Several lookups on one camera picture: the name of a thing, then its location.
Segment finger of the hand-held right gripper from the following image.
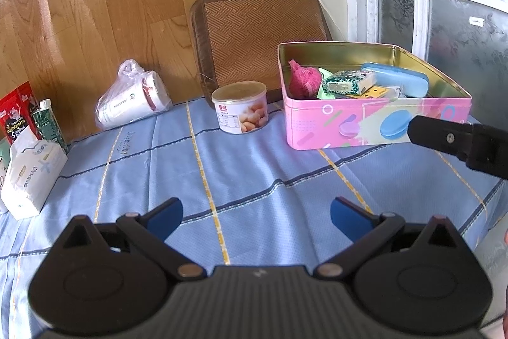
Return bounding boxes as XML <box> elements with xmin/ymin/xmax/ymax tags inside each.
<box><xmin>408</xmin><ymin>116</ymin><xmax>473</xmax><ymax>161</ymax></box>

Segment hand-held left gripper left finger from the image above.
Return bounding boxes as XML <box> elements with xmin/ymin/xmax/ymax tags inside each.
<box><xmin>59</xmin><ymin>197</ymin><xmax>208</xmax><ymax>281</ymax></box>

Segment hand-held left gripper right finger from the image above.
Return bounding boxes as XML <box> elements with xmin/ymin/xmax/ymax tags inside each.
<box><xmin>313</xmin><ymin>197</ymin><xmax>461</xmax><ymax>280</ymax></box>

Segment blue tissue pack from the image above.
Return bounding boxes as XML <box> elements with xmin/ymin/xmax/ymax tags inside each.
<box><xmin>360</xmin><ymin>63</ymin><xmax>430</xmax><ymax>98</ymax></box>

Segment yellow case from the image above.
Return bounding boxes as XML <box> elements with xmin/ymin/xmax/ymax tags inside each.
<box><xmin>348</xmin><ymin>85</ymin><xmax>389</xmax><ymax>100</ymax></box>

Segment pink macaron print tin box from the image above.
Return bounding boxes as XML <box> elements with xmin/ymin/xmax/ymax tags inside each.
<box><xmin>277</xmin><ymin>41</ymin><xmax>473</xmax><ymax>150</ymax></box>

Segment green white pocket tissue pack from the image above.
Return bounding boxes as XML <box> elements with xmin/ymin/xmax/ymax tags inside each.
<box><xmin>321</xmin><ymin>70</ymin><xmax>378</xmax><ymax>94</ymax></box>

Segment light green cloth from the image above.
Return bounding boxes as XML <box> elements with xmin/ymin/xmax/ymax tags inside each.
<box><xmin>317</xmin><ymin>67</ymin><xmax>338</xmax><ymax>100</ymax></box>

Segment pink knitted cloth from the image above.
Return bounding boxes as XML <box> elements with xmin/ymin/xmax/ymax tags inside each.
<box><xmin>288</xmin><ymin>60</ymin><xmax>323</xmax><ymax>100</ymax></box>

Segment white soft tissue pack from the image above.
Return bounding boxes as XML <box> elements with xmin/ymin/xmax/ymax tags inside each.
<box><xmin>0</xmin><ymin>140</ymin><xmax>68</xmax><ymax>220</ymax></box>

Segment white printed fabric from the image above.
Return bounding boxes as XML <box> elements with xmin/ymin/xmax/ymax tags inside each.
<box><xmin>475</xmin><ymin>220</ymin><xmax>508</xmax><ymax>324</ymax></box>

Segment white cups in plastic bag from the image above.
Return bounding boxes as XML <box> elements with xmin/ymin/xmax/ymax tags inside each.
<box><xmin>95</xmin><ymin>60</ymin><xmax>172</xmax><ymax>131</ymax></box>

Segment round can with bean print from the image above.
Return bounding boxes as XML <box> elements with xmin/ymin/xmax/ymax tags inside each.
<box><xmin>211</xmin><ymin>82</ymin><xmax>270</xmax><ymax>134</ymax></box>

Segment frosted glass window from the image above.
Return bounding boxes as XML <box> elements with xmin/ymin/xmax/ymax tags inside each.
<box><xmin>343</xmin><ymin>0</ymin><xmax>508</xmax><ymax>133</ymax></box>

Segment red carton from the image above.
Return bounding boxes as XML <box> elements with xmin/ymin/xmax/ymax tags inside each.
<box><xmin>0</xmin><ymin>82</ymin><xmax>40</xmax><ymax>143</ymax></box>

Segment wood-grain wall sheet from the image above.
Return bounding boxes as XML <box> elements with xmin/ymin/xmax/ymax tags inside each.
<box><xmin>0</xmin><ymin>0</ymin><xmax>220</xmax><ymax>145</ymax></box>

